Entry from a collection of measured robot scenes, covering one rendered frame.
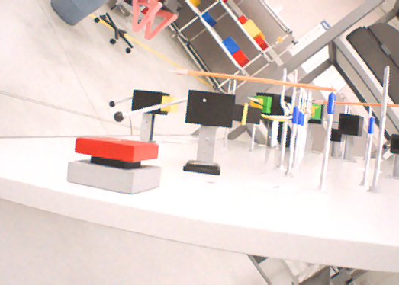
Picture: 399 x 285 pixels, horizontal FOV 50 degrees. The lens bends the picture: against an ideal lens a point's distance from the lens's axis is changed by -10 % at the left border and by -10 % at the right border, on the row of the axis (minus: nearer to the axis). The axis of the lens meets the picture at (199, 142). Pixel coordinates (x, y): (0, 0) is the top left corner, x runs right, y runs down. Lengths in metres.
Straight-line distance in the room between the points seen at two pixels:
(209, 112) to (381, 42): 1.12
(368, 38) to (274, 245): 1.37
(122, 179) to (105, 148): 0.03
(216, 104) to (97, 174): 0.25
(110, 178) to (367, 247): 0.18
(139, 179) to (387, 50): 1.34
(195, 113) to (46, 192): 0.28
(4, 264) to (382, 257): 0.49
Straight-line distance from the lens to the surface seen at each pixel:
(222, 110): 0.56
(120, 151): 0.34
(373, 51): 1.60
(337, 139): 1.16
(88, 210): 0.31
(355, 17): 1.54
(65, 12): 4.22
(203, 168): 0.50
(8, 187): 0.35
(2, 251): 0.65
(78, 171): 0.35
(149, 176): 0.36
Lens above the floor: 1.23
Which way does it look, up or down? 14 degrees down
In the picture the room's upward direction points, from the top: 53 degrees clockwise
